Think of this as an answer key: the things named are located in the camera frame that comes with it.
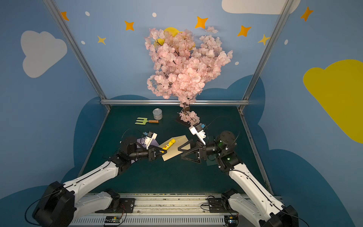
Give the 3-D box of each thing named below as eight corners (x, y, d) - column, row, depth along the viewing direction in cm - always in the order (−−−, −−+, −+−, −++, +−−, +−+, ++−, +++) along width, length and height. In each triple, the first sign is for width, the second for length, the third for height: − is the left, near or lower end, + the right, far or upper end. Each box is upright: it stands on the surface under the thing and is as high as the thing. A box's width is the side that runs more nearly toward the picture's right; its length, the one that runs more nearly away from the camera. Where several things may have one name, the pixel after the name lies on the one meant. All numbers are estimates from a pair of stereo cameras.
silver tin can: (153, 119, 114) (152, 115, 110) (154, 112, 119) (153, 108, 115) (162, 119, 114) (161, 115, 110) (162, 112, 120) (162, 108, 115)
